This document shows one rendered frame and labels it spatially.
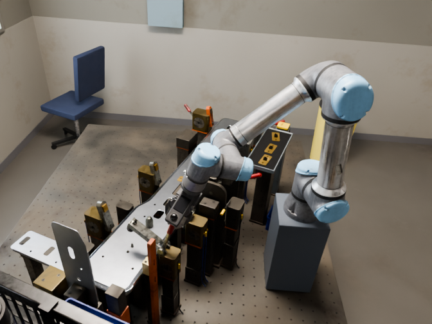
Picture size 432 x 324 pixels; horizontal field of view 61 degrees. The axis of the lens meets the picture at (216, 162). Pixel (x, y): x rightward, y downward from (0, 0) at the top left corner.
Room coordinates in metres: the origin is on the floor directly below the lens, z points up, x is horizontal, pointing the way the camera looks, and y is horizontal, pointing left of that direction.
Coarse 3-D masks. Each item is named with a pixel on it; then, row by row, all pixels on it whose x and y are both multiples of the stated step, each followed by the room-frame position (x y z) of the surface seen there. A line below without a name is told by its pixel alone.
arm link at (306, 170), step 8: (304, 160) 1.17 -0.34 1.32; (312, 160) 1.17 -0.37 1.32; (296, 168) 1.14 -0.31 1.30; (304, 168) 1.10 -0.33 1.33; (312, 168) 1.11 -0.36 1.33; (296, 176) 1.12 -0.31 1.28; (304, 176) 1.09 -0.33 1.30; (312, 176) 1.08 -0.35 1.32; (296, 184) 1.11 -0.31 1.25; (304, 184) 1.07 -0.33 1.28; (296, 192) 1.10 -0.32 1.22
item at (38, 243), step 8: (32, 232) 1.01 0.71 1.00; (32, 240) 0.96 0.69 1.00; (40, 240) 0.97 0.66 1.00; (48, 240) 0.97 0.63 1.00; (16, 248) 0.92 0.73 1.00; (24, 248) 0.92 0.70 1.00; (32, 248) 0.92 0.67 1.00; (40, 248) 0.93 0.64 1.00; (48, 248) 0.93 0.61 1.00; (56, 248) 0.93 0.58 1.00; (32, 256) 0.89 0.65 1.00; (40, 256) 0.89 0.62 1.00; (48, 256) 0.89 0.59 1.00; (56, 256) 0.89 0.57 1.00; (72, 256) 0.90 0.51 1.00; (48, 264) 0.86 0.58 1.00; (56, 264) 0.86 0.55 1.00
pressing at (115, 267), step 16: (224, 128) 1.95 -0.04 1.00; (176, 176) 1.43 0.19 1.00; (160, 192) 1.30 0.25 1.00; (144, 208) 1.19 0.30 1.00; (160, 208) 1.19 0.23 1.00; (144, 224) 1.09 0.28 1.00; (160, 224) 1.10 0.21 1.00; (112, 240) 0.99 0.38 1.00; (128, 240) 1.00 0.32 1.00; (144, 240) 1.00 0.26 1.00; (96, 256) 0.91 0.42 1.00; (112, 256) 0.91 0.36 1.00; (128, 256) 0.92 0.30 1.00; (144, 256) 0.92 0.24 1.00; (96, 272) 0.84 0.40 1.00; (112, 272) 0.84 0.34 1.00; (128, 272) 0.85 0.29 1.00; (128, 288) 0.78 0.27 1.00
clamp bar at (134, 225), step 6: (132, 222) 0.95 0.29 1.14; (138, 222) 0.97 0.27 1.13; (132, 228) 0.94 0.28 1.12; (138, 228) 0.94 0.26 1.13; (144, 228) 0.95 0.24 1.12; (138, 234) 0.94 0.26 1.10; (144, 234) 0.93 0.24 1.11; (150, 234) 0.94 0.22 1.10; (156, 240) 0.93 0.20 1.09; (162, 240) 0.94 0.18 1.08; (156, 246) 0.91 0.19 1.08; (168, 246) 0.92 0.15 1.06
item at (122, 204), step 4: (116, 204) 1.21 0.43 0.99; (120, 204) 1.21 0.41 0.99; (124, 204) 1.21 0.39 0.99; (128, 204) 1.22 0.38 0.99; (132, 204) 1.22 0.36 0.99; (116, 208) 1.20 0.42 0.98; (120, 208) 1.19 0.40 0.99; (124, 208) 1.19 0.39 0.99; (128, 208) 1.19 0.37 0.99; (132, 208) 1.21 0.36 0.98; (120, 212) 1.19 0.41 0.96; (124, 212) 1.19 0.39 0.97; (128, 212) 1.18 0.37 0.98; (120, 216) 1.19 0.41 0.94; (124, 216) 1.19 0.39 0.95; (120, 220) 1.20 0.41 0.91
